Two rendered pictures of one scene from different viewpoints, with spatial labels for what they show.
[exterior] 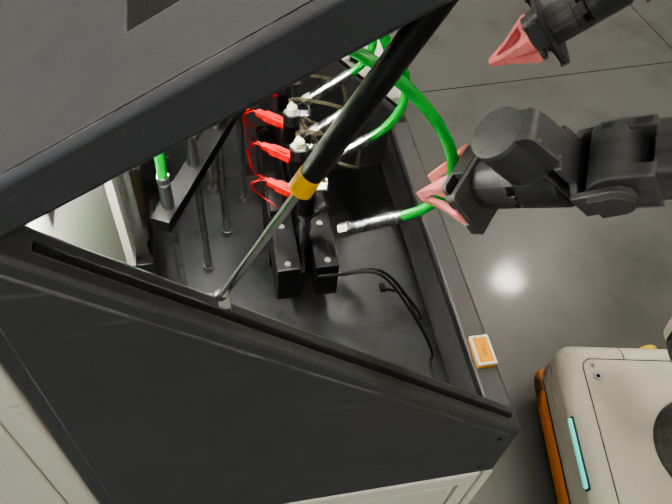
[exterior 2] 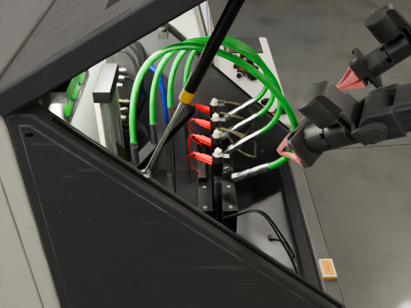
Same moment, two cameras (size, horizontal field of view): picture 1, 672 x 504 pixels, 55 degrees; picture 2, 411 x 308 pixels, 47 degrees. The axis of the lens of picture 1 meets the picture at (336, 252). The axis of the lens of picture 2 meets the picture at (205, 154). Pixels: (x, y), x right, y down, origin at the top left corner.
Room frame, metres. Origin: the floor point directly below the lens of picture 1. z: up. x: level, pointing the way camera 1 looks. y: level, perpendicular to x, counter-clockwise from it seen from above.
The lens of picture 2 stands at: (-0.24, -0.15, 1.80)
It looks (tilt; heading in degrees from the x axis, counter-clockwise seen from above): 36 degrees down; 14
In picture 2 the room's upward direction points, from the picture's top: straight up
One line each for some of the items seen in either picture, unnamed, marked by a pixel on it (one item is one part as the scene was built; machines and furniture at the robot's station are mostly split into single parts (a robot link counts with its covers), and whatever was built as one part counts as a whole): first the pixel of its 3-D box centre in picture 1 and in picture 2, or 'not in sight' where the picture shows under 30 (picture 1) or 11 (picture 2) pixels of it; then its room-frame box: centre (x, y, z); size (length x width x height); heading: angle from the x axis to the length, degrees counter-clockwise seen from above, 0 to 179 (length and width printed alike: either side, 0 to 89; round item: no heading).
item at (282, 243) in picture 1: (292, 217); (214, 188); (0.77, 0.09, 0.91); 0.34 x 0.10 x 0.15; 16
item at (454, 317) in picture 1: (431, 268); (303, 226); (0.72, -0.18, 0.87); 0.62 x 0.04 x 0.16; 16
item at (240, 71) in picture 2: not in sight; (248, 62); (1.40, 0.11, 1.01); 0.23 x 0.11 x 0.06; 16
